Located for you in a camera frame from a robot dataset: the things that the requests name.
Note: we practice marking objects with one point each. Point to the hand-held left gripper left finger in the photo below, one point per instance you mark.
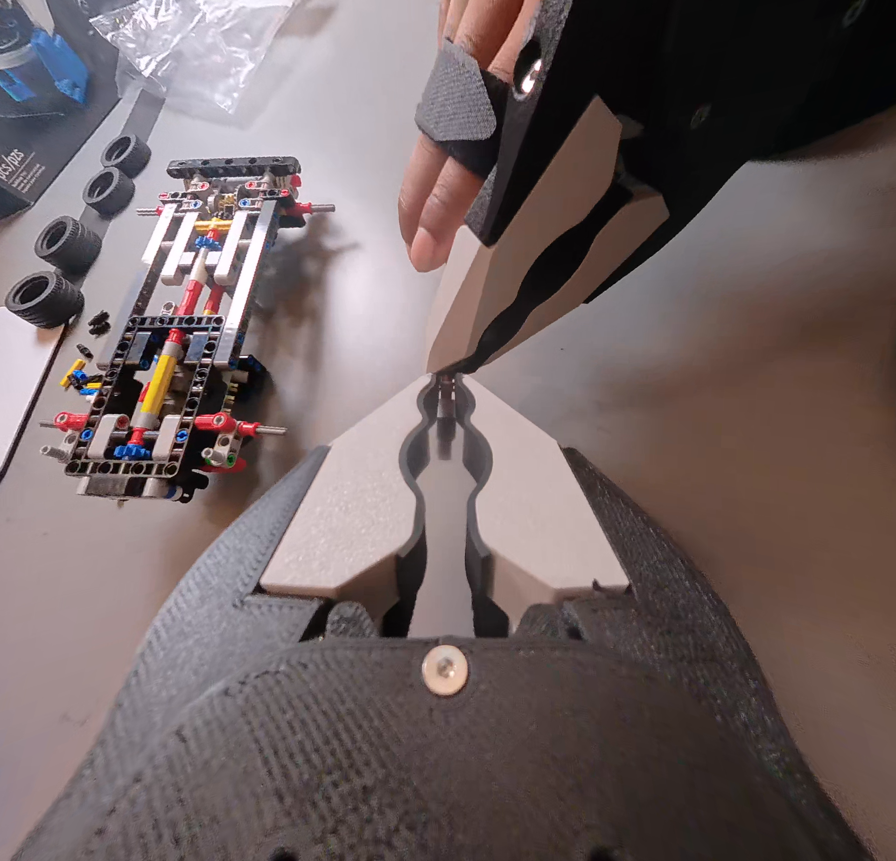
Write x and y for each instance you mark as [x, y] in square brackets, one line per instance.
[343, 518]

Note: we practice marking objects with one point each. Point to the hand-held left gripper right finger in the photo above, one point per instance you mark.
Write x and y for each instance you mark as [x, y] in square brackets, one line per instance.
[553, 525]

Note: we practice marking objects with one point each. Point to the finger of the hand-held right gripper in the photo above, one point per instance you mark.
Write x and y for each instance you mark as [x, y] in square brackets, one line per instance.
[560, 175]
[602, 259]

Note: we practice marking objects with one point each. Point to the small grey lego connector piece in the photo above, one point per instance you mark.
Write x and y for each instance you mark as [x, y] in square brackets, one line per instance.
[446, 393]

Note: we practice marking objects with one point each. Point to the lego car chassis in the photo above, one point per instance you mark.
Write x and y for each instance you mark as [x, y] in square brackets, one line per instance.
[164, 374]

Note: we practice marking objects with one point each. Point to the blue lego pin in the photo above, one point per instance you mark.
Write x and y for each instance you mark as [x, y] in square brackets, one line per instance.
[89, 388]

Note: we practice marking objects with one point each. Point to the yellow lego piece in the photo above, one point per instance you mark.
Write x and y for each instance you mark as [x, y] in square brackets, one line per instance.
[70, 374]

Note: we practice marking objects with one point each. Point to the black lego connector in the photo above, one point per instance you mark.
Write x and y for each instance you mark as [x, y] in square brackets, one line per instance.
[98, 320]

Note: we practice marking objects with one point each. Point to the black lego tire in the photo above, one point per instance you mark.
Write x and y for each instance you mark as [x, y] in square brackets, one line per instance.
[108, 190]
[43, 299]
[126, 154]
[68, 245]

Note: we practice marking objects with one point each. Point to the black lego set box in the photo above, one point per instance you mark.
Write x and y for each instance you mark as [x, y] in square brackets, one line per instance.
[42, 133]

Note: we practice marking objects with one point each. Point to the person's right hand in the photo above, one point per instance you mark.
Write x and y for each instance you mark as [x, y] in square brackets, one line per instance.
[490, 7]

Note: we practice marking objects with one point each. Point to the white instruction booklet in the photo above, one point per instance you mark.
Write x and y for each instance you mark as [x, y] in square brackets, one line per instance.
[28, 385]

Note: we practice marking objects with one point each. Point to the clear plastic bag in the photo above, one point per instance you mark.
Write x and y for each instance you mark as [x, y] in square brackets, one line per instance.
[210, 21]

